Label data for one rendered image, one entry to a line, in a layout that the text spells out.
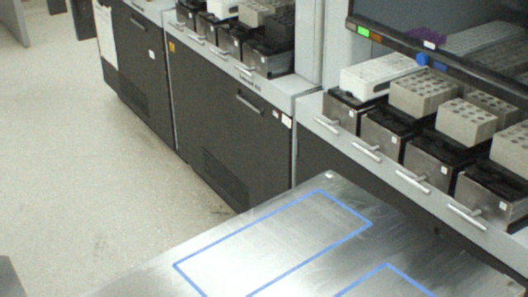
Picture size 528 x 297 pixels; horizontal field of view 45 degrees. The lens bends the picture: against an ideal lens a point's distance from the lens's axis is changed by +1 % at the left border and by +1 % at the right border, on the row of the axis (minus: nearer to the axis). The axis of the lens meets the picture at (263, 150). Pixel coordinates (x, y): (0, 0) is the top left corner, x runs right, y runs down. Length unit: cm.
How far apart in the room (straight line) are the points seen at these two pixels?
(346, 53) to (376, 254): 72
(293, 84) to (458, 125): 59
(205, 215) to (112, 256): 40
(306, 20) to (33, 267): 133
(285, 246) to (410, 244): 22
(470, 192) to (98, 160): 196
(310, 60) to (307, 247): 82
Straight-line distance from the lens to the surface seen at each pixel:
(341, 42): 170
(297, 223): 117
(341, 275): 107
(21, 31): 425
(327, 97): 165
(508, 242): 137
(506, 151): 138
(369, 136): 156
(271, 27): 194
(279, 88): 184
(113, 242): 247
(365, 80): 160
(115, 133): 316
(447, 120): 147
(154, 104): 282
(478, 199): 137
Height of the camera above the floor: 156
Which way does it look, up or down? 32 degrees down
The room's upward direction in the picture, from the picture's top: 1 degrees counter-clockwise
